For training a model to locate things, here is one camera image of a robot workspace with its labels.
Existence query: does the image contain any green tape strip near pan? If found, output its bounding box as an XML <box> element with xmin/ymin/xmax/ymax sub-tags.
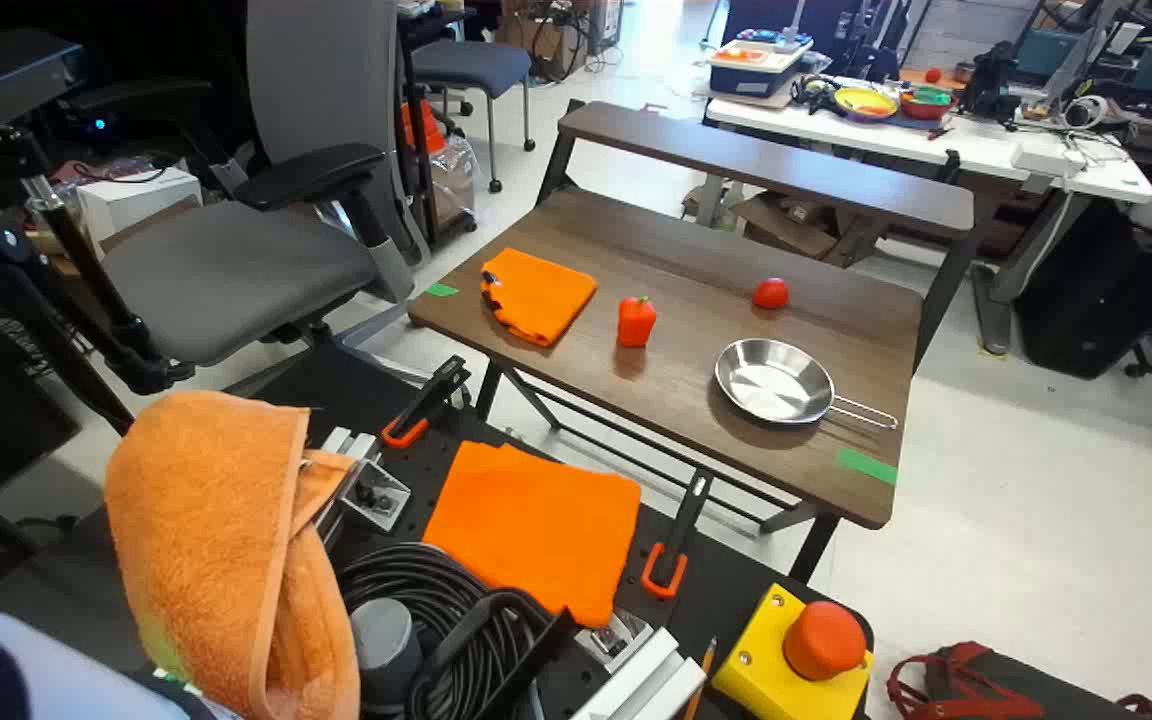
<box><xmin>835</xmin><ymin>450</ymin><xmax>894</xmax><ymax>487</ymax></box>

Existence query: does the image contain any orange cloth on table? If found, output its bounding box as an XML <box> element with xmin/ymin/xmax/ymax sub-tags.
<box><xmin>479</xmin><ymin>249</ymin><xmax>596</xmax><ymax>349</ymax></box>

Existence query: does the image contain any plastic bin with orange items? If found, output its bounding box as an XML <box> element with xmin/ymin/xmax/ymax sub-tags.
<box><xmin>707</xmin><ymin>29</ymin><xmax>813</xmax><ymax>100</ymax></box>

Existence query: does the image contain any blue chair background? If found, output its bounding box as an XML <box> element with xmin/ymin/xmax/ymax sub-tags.
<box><xmin>398</xmin><ymin>0</ymin><xmax>540</xmax><ymax>195</ymax></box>

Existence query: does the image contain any red black bag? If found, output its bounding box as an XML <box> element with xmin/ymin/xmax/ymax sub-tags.
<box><xmin>885</xmin><ymin>639</ymin><xmax>1152</xmax><ymax>720</ymax></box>

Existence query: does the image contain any right orange black clamp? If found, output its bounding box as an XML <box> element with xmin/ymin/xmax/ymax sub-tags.
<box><xmin>639</xmin><ymin>473</ymin><xmax>713</xmax><ymax>599</ymax></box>

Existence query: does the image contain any red toy tomato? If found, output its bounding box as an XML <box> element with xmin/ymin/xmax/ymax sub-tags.
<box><xmin>746</xmin><ymin>278</ymin><xmax>793</xmax><ymax>314</ymax></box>

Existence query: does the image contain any orange towel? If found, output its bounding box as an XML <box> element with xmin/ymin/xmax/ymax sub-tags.
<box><xmin>104</xmin><ymin>394</ymin><xmax>360</xmax><ymax>720</ymax></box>

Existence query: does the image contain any coiled black cable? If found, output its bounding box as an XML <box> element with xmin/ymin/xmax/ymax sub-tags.
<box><xmin>332</xmin><ymin>542</ymin><xmax>557</xmax><ymax>720</ymax></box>

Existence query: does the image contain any yellow emergency stop box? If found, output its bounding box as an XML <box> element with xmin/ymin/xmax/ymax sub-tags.
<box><xmin>713</xmin><ymin>583</ymin><xmax>871</xmax><ymax>720</ymax></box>

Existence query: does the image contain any white background table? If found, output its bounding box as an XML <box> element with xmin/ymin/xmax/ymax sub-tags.
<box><xmin>703</xmin><ymin>97</ymin><xmax>1152</xmax><ymax>230</ymax></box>

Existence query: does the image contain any yellow bowl background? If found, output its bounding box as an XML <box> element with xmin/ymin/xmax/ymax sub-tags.
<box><xmin>833</xmin><ymin>88</ymin><xmax>901</xmax><ymax>121</ymax></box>

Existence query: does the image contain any small green tape far corner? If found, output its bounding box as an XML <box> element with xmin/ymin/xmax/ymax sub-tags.
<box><xmin>424</xmin><ymin>283</ymin><xmax>459</xmax><ymax>301</ymax></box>

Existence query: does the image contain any silver metal pan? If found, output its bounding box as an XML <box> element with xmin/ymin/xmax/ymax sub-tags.
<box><xmin>713</xmin><ymin>336</ymin><xmax>901</xmax><ymax>431</ymax></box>

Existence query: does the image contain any orange felt sheet foreground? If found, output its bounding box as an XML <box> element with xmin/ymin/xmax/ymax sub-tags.
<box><xmin>424</xmin><ymin>439</ymin><xmax>639</xmax><ymax>627</ymax></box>

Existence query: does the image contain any red toy bell pepper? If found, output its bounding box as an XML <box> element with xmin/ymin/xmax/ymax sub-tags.
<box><xmin>614</xmin><ymin>295</ymin><xmax>655</xmax><ymax>349</ymax></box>

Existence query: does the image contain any grey cylinder cap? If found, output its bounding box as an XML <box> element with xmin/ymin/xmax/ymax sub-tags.
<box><xmin>352</xmin><ymin>596</ymin><xmax>424</xmax><ymax>705</ymax></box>

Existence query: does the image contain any left orange black clamp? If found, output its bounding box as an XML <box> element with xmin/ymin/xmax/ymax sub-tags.
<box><xmin>381</xmin><ymin>356</ymin><xmax>466</xmax><ymax>450</ymax></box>

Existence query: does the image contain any wooden table raised shelf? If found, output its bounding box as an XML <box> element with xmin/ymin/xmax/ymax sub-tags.
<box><xmin>540</xmin><ymin>100</ymin><xmax>975</xmax><ymax>236</ymax></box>

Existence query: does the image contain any grey office chair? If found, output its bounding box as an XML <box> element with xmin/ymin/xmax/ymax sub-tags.
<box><xmin>104</xmin><ymin>0</ymin><xmax>412</xmax><ymax>372</ymax></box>

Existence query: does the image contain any orange black clamp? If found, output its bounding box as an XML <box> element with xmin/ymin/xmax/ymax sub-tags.
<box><xmin>639</xmin><ymin>473</ymin><xmax>713</xmax><ymax>599</ymax></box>
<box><xmin>381</xmin><ymin>356</ymin><xmax>466</xmax><ymax>450</ymax></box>

